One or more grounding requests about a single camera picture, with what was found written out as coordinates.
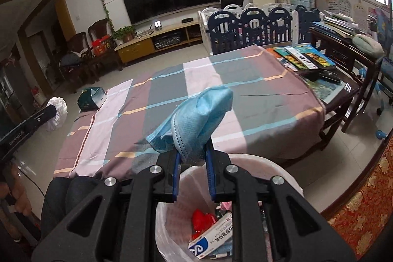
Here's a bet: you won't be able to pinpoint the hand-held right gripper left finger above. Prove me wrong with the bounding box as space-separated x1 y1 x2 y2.
31 150 182 262

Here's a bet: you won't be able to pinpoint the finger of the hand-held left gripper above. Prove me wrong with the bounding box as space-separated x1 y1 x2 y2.
26 104 58 131

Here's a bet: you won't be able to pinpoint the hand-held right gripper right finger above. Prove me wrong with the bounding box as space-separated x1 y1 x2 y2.
205 142 357 262

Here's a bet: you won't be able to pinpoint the red plastic wrapper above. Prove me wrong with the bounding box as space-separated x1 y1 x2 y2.
192 208 220 235

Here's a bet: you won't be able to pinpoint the blue face mask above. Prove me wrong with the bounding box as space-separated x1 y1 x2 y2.
146 86 234 167

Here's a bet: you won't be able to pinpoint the white medicine box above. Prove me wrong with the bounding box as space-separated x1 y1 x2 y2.
188 212 234 259

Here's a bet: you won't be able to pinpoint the white plastic trash bin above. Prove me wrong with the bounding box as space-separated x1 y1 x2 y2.
155 154 304 262

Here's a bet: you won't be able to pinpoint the person's left hand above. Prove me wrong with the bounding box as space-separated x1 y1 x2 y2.
0 162 32 214

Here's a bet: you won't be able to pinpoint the green tissue box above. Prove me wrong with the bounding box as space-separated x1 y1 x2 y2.
77 86 108 112

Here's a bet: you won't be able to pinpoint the black bag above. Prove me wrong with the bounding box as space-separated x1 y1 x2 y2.
60 53 83 68

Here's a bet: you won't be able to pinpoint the light blue crumpled wrapper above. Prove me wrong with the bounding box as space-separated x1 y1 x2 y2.
212 242 233 255

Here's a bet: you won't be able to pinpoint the person's leg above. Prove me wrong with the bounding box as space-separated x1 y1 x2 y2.
40 176 103 238

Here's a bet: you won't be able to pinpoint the dark wooden armchair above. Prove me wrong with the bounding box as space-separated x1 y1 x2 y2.
58 32 93 94
87 19 123 72

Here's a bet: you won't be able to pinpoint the red gift box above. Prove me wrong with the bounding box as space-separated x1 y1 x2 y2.
91 36 115 55

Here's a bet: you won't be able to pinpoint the striped tablecloth table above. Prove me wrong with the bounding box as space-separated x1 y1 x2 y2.
54 44 326 181

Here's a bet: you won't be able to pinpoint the yellow television cabinet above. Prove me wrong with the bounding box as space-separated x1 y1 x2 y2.
114 19 203 64

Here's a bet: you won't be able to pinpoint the potted green plant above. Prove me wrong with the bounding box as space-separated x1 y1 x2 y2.
112 26 136 43

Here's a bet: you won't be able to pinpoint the orange picture book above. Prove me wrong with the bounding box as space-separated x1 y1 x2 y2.
267 49 295 68

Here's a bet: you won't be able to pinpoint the books on side chair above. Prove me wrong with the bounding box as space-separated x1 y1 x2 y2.
275 46 310 70

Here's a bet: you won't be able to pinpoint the black amplifier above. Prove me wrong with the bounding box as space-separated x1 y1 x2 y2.
154 33 182 49

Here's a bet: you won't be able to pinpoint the large picture book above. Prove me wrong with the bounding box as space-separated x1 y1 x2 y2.
304 78 348 103

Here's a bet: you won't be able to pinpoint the white remote control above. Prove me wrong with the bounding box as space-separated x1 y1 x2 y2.
285 46 319 70

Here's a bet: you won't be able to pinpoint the navy and white playpen fence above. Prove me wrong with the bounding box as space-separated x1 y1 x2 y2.
198 2 321 55

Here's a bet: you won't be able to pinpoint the black remote control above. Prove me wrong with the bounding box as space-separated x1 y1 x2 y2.
319 71 342 82

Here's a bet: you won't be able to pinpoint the red gold floral cushion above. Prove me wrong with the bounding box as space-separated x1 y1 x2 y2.
327 139 393 253

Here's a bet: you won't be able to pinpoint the landscape picture book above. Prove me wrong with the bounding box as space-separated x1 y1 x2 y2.
302 45 337 69

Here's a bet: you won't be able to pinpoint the black monitor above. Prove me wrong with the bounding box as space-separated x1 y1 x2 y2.
220 0 245 10

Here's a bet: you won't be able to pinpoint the dark wooden side table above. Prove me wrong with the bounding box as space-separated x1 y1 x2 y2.
310 27 384 134

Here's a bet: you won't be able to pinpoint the stack of books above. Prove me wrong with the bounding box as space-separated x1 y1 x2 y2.
313 13 364 39

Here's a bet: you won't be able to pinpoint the grey cushion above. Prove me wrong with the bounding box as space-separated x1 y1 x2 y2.
352 34 385 58

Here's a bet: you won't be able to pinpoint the blue seat cushion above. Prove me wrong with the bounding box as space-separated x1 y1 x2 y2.
381 56 393 87

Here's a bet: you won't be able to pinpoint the blue cartoon backpack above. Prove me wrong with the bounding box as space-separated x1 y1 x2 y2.
376 7 393 44

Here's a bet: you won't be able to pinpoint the black cable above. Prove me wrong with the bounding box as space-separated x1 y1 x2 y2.
18 166 47 199

